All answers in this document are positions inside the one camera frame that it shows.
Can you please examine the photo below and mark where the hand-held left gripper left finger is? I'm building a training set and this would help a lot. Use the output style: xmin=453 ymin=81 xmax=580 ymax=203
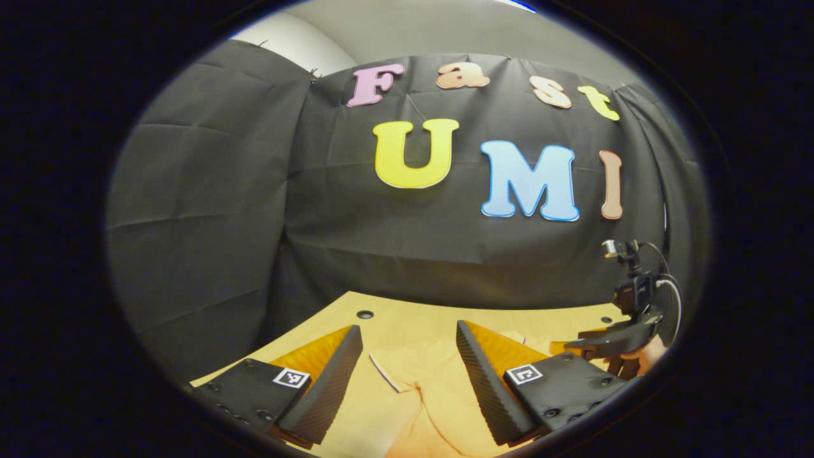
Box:
xmin=188 ymin=324 xmax=364 ymax=449

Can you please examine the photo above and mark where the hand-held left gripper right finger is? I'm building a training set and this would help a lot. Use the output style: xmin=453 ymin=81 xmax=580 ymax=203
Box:
xmin=455 ymin=320 xmax=633 ymax=447

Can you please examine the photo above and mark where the orange polo T-shirt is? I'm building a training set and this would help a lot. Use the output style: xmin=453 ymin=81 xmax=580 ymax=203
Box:
xmin=369 ymin=328 xmax=611 ymax=458

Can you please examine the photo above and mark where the white cable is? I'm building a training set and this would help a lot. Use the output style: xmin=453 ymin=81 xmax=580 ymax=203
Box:
xmin=655 ymin=275 xmax=684 ymax=347

